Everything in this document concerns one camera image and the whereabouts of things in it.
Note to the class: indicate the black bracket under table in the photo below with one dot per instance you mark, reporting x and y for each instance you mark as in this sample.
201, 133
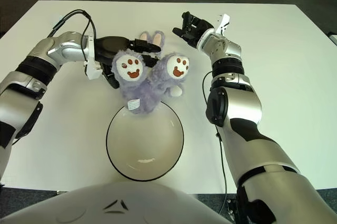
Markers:
231, 209

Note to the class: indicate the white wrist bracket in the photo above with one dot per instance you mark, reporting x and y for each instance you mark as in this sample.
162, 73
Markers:
222, 22
92, 70

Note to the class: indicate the white furniture edge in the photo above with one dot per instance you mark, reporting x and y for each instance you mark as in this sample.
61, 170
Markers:
333, 38

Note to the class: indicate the grey robot torso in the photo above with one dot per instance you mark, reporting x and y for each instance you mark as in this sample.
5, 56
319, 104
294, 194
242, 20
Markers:
118, 205

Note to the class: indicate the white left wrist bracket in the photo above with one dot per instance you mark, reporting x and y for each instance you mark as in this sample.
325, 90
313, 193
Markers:
92, 70

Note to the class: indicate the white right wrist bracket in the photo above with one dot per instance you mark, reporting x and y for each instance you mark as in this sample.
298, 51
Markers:
222, 22

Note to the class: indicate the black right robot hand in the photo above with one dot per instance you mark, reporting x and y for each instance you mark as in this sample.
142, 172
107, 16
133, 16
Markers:
196, 30

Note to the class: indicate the white plate with black rim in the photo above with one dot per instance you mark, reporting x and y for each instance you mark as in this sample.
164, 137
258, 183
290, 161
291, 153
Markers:
146, 145

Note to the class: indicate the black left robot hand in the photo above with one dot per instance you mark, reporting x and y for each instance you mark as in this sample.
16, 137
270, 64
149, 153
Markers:
110, 46

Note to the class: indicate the purple plush rabbit doll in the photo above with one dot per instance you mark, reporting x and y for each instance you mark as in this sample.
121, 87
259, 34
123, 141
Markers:
142, 87

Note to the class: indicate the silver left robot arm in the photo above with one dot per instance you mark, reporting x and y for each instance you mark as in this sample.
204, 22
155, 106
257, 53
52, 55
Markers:
44, 58

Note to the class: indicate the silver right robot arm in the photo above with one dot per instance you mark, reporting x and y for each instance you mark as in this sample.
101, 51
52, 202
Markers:
242, 111

